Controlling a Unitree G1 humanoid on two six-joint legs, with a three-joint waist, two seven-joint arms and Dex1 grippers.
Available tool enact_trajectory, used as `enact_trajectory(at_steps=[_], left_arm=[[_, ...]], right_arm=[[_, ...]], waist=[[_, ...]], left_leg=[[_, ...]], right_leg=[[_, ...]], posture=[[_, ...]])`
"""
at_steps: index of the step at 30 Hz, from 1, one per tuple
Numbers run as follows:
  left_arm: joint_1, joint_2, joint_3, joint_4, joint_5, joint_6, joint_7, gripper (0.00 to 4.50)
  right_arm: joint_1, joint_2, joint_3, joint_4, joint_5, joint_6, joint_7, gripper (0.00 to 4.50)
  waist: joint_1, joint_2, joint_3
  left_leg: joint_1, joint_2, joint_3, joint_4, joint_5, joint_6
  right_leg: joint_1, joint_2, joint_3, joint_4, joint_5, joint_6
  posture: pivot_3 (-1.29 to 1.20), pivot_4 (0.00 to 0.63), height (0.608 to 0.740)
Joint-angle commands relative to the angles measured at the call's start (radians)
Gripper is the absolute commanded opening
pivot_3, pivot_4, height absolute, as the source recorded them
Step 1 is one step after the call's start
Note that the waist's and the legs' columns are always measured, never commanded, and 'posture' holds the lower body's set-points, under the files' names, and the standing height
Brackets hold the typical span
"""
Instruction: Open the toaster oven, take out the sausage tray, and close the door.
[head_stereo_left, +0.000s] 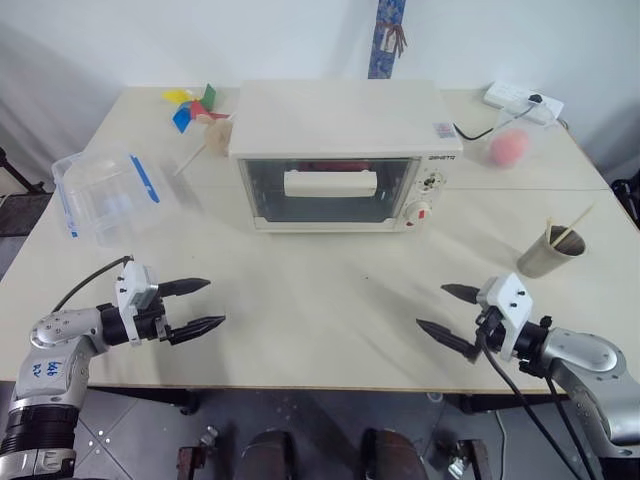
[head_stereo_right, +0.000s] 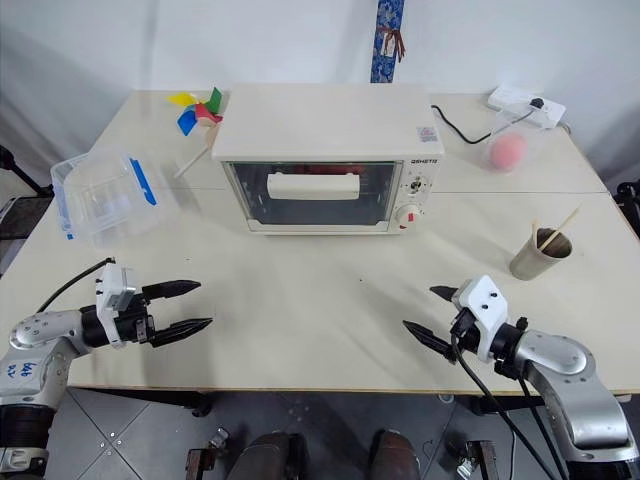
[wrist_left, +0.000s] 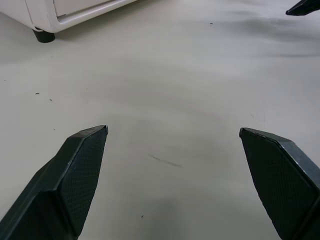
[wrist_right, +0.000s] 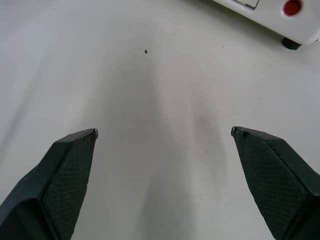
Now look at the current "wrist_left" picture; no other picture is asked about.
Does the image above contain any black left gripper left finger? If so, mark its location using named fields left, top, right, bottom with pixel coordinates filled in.
left=0, top=125, right=109, bottom=240

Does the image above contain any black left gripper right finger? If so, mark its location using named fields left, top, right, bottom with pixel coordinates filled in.
left=239, top=127, right=320, bottom=240

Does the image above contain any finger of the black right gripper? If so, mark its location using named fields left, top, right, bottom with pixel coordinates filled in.
left=285, top=0, right=320, bottom=17

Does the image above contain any white appliance with black foot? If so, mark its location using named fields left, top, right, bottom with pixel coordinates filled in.
left=0, top=0, right=137, bottom=43

